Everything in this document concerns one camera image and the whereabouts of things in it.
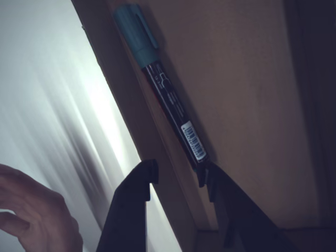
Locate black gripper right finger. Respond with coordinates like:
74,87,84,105
198,161,300,252

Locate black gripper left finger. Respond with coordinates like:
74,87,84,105
96,159,160,252

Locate black marker with green cap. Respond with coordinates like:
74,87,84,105
113,3,211,171

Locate person's right hand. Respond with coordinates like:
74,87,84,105
0,162,84,252

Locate brown cardboard box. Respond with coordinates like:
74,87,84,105
72,0,336,252

